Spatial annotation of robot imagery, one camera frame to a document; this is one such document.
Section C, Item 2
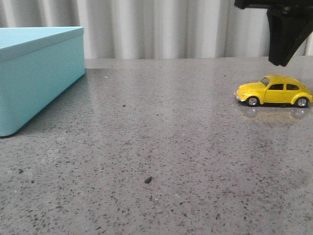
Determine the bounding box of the white pleated curtain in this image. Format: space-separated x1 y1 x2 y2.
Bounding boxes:
0 0 313 60

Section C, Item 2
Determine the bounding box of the light blue storage box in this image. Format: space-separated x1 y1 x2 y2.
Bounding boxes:
0 26 85 137

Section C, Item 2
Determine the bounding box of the small black debris piece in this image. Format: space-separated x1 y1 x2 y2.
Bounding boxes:
144 177 152 184

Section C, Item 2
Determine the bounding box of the yellow toy beetle car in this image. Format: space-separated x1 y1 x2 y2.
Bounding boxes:
235 75 313 108

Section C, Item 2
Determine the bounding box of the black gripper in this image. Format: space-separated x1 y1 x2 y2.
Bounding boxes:
234 0 313 67

